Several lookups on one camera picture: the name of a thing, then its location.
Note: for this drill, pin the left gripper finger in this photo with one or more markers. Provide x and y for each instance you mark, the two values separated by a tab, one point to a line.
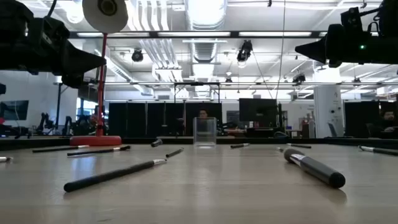
81	68
82	56

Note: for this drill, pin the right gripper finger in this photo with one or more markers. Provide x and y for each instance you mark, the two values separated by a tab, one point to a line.
317	45
320	57

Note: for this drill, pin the long thin black makeup brush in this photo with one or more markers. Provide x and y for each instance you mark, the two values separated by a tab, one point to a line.
109	176

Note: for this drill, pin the black background robot arm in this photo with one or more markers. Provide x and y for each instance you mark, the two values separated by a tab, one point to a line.
45	123
68	124

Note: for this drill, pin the black ceiling spotlight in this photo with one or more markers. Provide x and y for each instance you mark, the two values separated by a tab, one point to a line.
299	78
245	51
137	56

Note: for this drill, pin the red desk lamp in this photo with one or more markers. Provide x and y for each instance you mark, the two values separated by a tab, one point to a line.
100	93

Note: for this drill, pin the white column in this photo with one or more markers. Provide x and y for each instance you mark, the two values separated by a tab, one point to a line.
326	105

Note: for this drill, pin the black overhead beam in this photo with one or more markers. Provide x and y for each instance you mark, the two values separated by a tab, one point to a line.
152	34

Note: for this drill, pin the black monitor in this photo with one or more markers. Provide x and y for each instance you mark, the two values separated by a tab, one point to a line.
258	110

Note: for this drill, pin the person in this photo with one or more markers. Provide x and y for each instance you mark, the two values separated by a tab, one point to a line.
388	119
203	113

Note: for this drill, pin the thick black powder brush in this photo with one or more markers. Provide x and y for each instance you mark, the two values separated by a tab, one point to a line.
317	171

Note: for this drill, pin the clear acrylic container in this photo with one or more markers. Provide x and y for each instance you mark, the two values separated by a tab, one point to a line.
204	137

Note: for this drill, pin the dark wall screen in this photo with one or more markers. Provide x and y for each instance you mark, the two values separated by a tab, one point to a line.
15	110

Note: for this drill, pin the black partition wall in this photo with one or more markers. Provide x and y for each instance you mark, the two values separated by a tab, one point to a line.
140	119
357	118

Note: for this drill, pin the black aluminium table frame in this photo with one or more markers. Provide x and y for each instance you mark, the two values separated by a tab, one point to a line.
37	143

